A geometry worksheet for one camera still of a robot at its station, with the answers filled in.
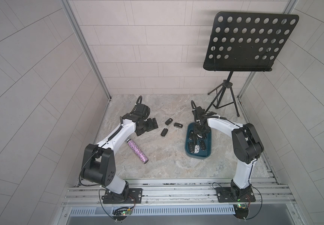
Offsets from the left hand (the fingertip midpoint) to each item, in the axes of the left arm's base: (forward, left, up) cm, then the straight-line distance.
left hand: (154, 126), depth 87 cm
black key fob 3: (-8, -31, -8) cm, 33 cm away
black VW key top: (+10, -10, -8) cm, 16 cm away
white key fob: (-11, -27, -8) cm, 31 cm away
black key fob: (+6, -16, -8) cm, 19 cm away
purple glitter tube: (-13, +10, -7) cm, 18 cm away
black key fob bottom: (-10, -24, -8) cm, 27 cm away
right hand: (+3, -29, -9) cm, 31 cm away
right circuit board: (-42, -45, -10) cm, 63 cm away
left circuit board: (-44, +14, -9) cm, 47 cm away
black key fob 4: (-1, -24, -8) cm, 26 cm away
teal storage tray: (-14, -30, -9) cm, 35 cm away
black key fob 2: (+1, -6, -9) cm, 11 cm away
